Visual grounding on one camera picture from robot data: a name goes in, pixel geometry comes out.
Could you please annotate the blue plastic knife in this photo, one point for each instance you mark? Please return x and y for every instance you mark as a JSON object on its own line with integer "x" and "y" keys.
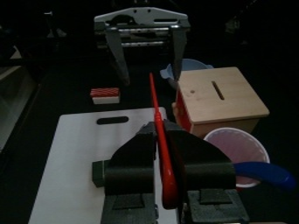
{"x": 269, "y": 173}

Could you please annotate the red plastic cup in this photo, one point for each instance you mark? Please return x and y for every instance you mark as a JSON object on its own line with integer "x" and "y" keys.
{"x": 241, "y": 148}

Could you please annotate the wooden box with slot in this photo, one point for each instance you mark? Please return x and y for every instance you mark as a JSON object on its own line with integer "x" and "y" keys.
{"x": 222, "y": 96}

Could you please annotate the white cutting board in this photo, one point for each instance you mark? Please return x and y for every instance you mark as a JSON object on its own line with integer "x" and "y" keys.
{"x": 78, "y": 163}

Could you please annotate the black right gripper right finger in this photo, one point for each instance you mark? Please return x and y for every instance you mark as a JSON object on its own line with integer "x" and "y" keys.
{"x": 206, "y": 172}

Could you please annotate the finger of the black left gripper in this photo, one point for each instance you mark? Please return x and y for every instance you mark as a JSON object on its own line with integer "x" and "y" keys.
{"x": 180, "y": 52}
{"x": 118, "y": 55}

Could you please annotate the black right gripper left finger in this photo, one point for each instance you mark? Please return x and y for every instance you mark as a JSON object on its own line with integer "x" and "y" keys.
{"x": 130, "y": 172}

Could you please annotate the light blue plastic bowl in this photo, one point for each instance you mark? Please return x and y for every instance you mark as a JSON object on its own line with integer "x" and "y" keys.
{"x": 194, "y": 64}

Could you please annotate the red white nigiri sushi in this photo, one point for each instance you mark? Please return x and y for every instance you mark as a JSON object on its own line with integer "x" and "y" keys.
{"x": 105, "y": 95}

